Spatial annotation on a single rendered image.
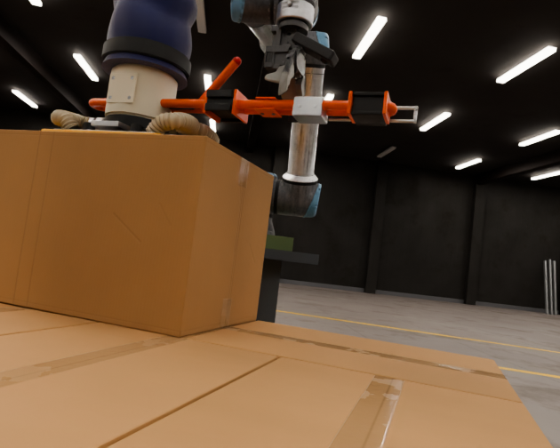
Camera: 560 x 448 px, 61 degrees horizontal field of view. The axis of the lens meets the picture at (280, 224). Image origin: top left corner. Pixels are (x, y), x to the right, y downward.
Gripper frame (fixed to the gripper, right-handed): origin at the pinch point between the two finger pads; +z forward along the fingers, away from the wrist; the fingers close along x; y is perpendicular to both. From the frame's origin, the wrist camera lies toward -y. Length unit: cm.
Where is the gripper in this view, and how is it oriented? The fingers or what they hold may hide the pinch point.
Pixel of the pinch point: (292, 108)
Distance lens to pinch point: 115.1
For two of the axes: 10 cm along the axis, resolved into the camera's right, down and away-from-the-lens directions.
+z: -1.2, 9.9, -0.7
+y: -9.4, -0.9, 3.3
